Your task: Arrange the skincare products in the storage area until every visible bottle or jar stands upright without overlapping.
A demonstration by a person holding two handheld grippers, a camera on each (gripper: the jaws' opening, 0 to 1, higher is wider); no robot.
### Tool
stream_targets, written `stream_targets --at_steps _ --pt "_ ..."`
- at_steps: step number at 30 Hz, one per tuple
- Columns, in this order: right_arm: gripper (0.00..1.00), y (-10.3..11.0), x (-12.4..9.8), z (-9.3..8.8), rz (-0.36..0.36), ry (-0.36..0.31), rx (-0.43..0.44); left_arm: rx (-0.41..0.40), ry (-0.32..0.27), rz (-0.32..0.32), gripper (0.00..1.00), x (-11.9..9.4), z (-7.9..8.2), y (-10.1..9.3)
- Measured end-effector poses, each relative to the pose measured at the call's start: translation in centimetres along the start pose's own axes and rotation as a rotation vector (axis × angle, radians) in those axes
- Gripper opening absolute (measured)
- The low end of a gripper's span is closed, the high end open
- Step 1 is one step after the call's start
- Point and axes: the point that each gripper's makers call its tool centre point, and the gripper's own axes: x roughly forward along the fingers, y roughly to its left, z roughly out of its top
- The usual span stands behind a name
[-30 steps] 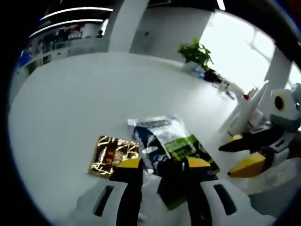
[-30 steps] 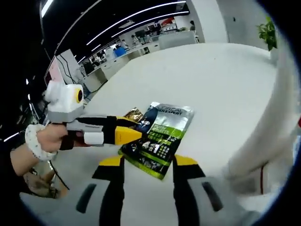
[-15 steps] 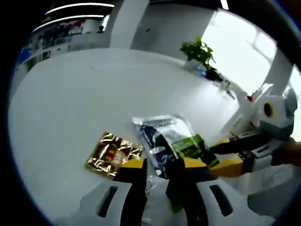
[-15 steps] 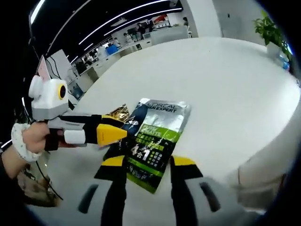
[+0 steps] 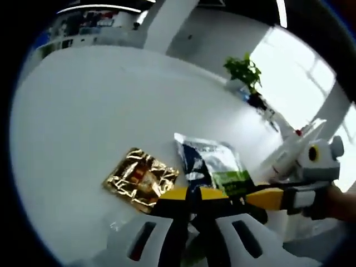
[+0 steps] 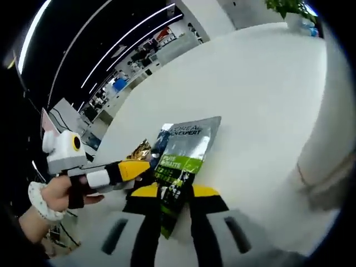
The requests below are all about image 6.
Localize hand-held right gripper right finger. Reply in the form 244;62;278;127
189;184;281;267

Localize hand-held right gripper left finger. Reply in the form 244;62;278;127
80;185;165;267

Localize blue packets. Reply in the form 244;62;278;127
301;18;320;37

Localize potted green plant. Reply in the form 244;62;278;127
265;0;318;32

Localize person's left hand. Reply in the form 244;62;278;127
46;174;106;216

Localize white skincare tube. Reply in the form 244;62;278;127
295;133;356;214

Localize pink monitor screen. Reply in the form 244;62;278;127
41;107;61;135

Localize green silver skincare sachet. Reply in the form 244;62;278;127
151;116;223;240

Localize gold foil skincare sachet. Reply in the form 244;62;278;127
126;138;153;162

